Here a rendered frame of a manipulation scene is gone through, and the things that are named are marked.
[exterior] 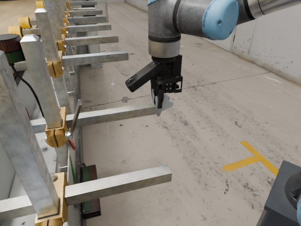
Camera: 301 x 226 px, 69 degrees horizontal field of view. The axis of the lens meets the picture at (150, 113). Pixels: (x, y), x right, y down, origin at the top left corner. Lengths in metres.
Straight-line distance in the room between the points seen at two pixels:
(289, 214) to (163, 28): 0.67
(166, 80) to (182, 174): 1.09
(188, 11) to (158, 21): 0.09
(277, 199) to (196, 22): 0.63
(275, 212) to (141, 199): 0.88
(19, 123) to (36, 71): 0.25
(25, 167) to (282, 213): 0.73
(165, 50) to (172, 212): 1.07
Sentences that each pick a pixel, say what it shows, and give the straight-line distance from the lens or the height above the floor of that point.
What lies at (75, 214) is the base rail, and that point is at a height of 0.70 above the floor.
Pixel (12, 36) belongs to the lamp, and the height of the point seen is 1.11.
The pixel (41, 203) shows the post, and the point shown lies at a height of 0.88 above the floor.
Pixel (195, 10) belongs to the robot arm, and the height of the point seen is 1.16.
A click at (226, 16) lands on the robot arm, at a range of 0.54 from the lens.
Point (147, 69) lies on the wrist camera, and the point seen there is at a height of 0.99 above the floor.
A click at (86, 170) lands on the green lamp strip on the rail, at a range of 0.75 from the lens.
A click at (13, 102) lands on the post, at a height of 1.09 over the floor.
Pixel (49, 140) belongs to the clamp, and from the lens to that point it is 0.65.
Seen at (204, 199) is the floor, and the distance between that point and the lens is 1.55.
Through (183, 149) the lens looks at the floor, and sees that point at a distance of 1.83.
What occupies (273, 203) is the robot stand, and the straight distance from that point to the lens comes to 0.87.
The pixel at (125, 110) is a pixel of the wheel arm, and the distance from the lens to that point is 0.70.
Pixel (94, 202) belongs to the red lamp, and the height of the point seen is 0.70.
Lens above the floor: 1.24
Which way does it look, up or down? 34 degrees down
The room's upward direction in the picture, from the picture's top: straight up
